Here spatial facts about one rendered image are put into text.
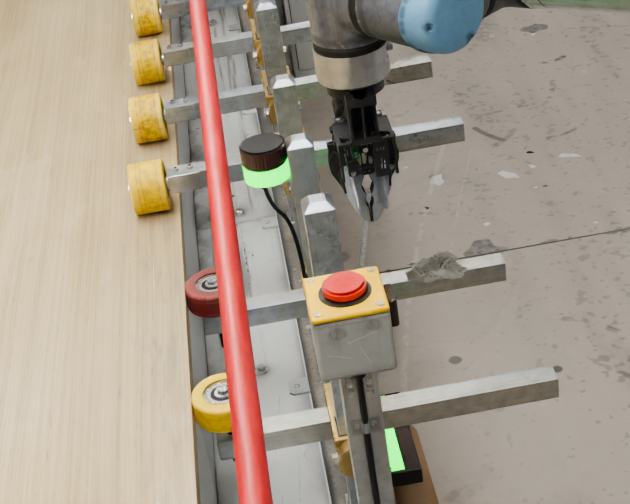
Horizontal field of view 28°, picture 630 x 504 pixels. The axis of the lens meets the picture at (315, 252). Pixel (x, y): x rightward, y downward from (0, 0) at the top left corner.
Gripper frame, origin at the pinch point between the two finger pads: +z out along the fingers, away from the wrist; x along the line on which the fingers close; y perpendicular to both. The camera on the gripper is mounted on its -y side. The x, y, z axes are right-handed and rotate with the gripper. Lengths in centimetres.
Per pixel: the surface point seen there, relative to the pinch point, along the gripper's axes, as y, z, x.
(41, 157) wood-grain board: -56, 11, -50
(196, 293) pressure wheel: -3.4, 10.3, -25.0
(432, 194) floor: -174, 101, 35
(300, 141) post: -0.5, -11.4, -7.6
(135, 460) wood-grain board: 28.6, 10.9, -33.5
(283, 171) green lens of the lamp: 0.5, -8.1, -10.4
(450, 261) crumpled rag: -4.2, 13.1, 10.7
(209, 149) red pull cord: 102, -64, -15
